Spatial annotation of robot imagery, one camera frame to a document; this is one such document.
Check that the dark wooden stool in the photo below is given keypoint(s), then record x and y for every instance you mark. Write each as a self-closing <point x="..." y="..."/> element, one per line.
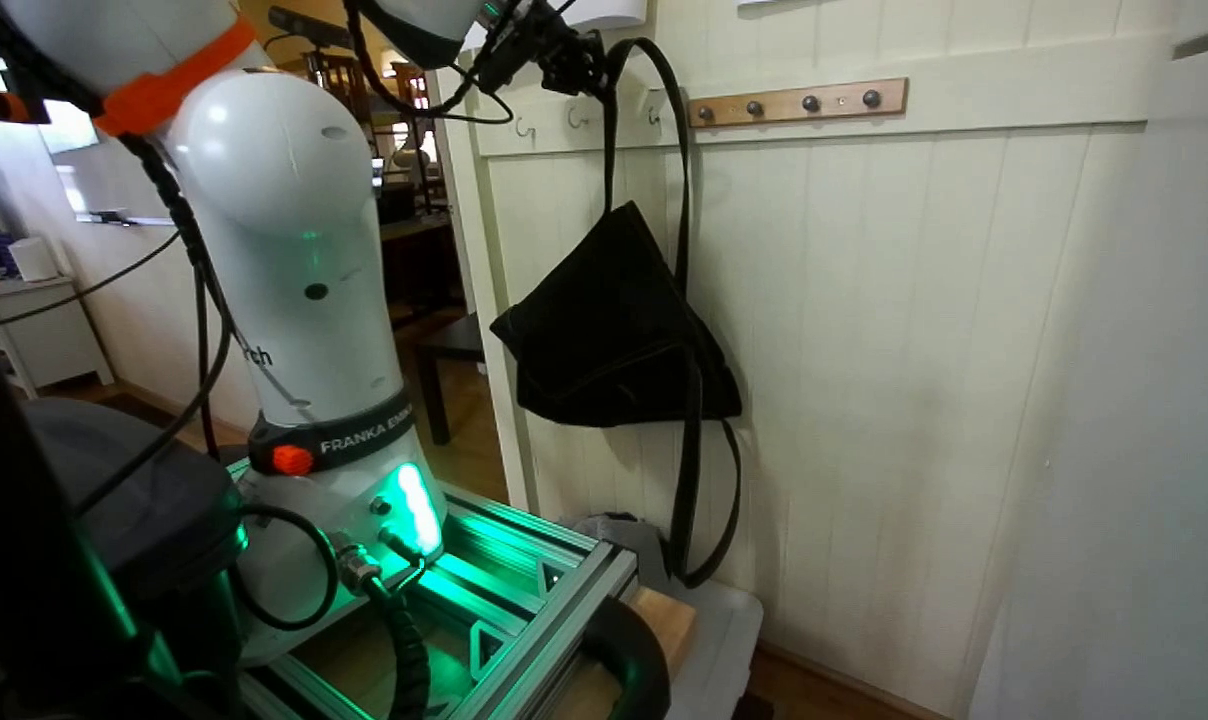
<point x="448" y="340"/>

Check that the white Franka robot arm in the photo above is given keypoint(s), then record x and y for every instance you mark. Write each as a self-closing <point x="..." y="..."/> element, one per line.
<point x="286" y="201"/>

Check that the white wall hook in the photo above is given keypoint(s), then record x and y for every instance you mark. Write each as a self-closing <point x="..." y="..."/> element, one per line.
<point x="580" y="118"/>
<point x="652" y="100"/>
<point x="526" y="133"/>

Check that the black equipment box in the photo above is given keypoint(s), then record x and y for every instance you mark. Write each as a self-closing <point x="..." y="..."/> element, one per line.
<point x="46" y="563"/>

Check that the metal peg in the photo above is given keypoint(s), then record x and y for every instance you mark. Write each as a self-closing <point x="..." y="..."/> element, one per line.
<point x="811" y="100"/>
<point x="755" y="110"/>
<point x="874" y="97"/>

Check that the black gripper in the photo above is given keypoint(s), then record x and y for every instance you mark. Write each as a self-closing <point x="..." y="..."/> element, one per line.
<point x="550" y="47"/>

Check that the aluminium profile frame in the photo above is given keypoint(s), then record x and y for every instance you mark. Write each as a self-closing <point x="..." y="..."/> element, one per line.
<point x="550" y="584"/>

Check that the wooden hook rail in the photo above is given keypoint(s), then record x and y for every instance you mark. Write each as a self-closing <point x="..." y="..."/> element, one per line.
<point x="840" y="100"/>

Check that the brown wooden block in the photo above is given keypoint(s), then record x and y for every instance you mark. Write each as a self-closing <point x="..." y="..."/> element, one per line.
<point x="670" y="620"/>

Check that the dark wooden table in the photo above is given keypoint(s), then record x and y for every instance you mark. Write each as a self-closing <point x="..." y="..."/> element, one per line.
<point x="416" y="255"/>

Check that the white plastic bin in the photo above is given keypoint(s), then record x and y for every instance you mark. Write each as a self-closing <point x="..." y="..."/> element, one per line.
<point x="726" y="643"/>

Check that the white door frame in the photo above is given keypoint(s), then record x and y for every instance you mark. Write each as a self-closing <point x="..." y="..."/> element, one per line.
<point x="470" y="225"/>

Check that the small white box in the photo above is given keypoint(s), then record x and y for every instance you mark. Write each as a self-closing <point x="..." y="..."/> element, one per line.
<point x="28" y="259"/>

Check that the white low cabinet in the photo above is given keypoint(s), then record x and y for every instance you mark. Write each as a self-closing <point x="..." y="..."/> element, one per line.
<point x="46" y="340"/>

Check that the white cabinet side panel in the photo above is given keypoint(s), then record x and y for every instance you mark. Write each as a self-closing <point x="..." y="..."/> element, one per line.
<point x="1139" y="400"/>

